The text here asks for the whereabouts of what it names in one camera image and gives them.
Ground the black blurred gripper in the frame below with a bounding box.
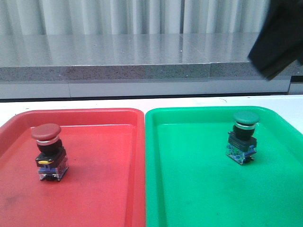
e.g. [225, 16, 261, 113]
[248, 0, 303, 80]

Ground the green mushroom push button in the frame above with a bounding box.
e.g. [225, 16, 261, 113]
[226, 111, 260, 165]

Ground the red mushroom push button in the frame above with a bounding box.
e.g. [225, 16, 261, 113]
[31, 123, 69, 181]

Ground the green plastic tray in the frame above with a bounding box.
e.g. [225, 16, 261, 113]
[145, 106, 303, 227]

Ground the red plastic tray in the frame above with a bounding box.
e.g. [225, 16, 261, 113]
[0, 108, 146, 227]

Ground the grey stone platform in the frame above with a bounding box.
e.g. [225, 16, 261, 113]
[0, 33, 303, 100]

